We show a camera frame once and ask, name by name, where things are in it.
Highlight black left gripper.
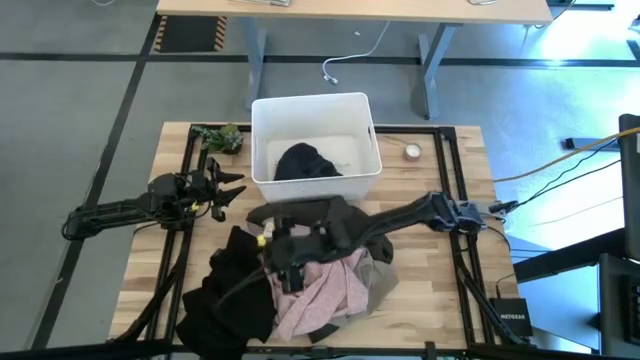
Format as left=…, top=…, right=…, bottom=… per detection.
left=187, top=157, right=248, bottom=222

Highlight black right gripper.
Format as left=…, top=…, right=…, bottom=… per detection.
left=262, top=214, right=332, bottom=295

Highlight pink garment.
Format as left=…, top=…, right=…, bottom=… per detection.
left=267, top=224, right=371, bottom=344

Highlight large black garment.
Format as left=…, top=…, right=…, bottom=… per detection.
left=174, top=224, right=279, bottom=360

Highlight beige trousers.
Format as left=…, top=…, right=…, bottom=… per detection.
left=344, top=244, right=401, bottom=321

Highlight small potted plant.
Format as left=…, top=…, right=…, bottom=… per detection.
left=191, top=123, right=245, bottom=155

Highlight small black garment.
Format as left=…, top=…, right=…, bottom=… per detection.
left=273, top=142, right=344, bottom=182

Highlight white plastic bin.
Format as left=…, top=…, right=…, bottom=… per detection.
left=250, top=91, right=384, bottom=204

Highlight black hazard-striped mat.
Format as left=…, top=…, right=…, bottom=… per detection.
left=153, top=15, right=228, bottom=53

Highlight wooden desk with grey legs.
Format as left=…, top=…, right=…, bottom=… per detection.
left=154, top=0, right=554, bottom=121

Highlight black side table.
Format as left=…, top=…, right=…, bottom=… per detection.
left=512, top=227, right=640, bottom=359

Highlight black monitor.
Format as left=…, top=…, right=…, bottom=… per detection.
left=618, top=113, right=640, bottom=261

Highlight black aluminium frame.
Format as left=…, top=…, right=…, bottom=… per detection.
left=107, top=123, right=539, bottom=360

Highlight white cable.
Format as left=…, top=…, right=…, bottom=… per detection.
left=322, top=20, right=391, bottom=85

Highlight black Netgear network switch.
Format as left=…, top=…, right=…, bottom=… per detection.
left=488, top=297, right=534, bottom=338

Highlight black cable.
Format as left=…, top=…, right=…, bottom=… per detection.
left=504, top=137, right=622, bottom=211

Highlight yellow cable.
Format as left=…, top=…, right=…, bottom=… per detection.
left=492, top=126, right=640, bottom=184

